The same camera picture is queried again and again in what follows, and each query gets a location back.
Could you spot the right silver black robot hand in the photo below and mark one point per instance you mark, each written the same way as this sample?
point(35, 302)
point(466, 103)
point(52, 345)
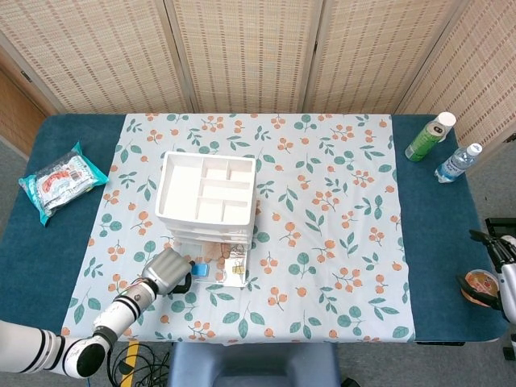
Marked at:
point(508, 290)

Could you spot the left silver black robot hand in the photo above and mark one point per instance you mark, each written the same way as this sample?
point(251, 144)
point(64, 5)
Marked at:
point(165, 270)

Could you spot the blue white eraser block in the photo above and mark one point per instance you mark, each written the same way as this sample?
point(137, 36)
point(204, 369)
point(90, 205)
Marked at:
point(200, 270)

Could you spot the clear drawer holding plush toy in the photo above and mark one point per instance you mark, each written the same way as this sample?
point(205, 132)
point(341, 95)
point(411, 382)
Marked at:
point(213, 281)

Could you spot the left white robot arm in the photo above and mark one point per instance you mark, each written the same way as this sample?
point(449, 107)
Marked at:
point(121, 310)

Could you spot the clear drawer holding wooden items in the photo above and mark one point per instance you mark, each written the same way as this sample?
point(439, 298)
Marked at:
point(209, 228)

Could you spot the beige plush toy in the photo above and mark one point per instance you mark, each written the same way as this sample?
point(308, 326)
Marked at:
point(215, 252)

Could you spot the gold binder clip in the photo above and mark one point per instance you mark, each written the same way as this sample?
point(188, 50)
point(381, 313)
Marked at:
point(238, 269)

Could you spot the yellow floor tape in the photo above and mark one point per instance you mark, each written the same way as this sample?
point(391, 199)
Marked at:
point(131, 350)

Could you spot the teal felt table cover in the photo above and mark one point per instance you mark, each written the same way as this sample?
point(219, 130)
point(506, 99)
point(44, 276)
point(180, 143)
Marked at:
point(40, 262)

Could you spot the blue grey padded chair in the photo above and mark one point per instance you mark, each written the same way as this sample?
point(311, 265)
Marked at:
point(250, 363)

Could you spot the teal snack package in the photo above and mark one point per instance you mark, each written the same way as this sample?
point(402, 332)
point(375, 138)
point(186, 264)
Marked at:
point(60, 183)

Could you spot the clear water bottle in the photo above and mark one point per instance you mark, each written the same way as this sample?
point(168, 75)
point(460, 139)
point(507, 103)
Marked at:
point(453, 165)

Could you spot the floral orange berry tablecloth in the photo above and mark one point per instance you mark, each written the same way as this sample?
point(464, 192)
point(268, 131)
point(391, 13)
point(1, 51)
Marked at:
point(322, 242)

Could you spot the green drink bottle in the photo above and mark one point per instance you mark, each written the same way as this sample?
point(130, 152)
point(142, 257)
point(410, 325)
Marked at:
point(425, 141)

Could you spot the brown wooden door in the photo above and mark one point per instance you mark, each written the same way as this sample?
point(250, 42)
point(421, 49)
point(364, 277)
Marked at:
point(16, 117)

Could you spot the woven bamboo folding screen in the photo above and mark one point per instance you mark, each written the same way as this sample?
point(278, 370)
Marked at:
point(242, 52)

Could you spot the black equipment frame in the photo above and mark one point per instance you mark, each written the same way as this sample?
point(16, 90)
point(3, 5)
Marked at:
point(500, 223)

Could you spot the white plastic drawer organizer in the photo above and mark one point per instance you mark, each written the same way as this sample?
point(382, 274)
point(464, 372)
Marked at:
point(181, 189)

